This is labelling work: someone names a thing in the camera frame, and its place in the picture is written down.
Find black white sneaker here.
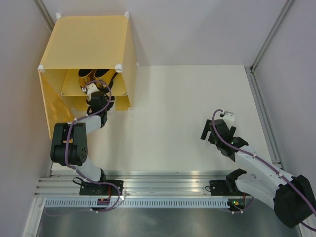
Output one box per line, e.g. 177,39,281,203
107,97,116,113
85,97,91,105

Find gold loafer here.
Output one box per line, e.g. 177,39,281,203
93,69,118,93
78,69,95,94

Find yellow cabinet door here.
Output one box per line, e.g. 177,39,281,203
39,71,74,140

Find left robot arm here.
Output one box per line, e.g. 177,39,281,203
50,91,120,196

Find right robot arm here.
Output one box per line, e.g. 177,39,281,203
201,119,316,228

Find yellow plastic shoe cabinet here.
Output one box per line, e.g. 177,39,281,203
37,11,139,139

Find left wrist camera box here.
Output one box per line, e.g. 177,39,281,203
82,83,99,96

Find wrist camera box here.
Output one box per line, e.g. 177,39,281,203
220,111,235,129
82,83,99,96

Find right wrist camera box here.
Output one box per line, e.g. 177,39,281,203
220,111,235,129

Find right aluminium frame post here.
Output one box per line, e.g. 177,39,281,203
244,0,296,169

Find aluminium frame post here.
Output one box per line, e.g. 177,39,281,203
244,0,296,169
33,0,55,32

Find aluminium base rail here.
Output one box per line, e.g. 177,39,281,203
35,170,230,198

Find white slotted cable duct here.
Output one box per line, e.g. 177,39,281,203
44,198,238,208

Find left aluminium frame post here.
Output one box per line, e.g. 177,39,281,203
33,0,55,32

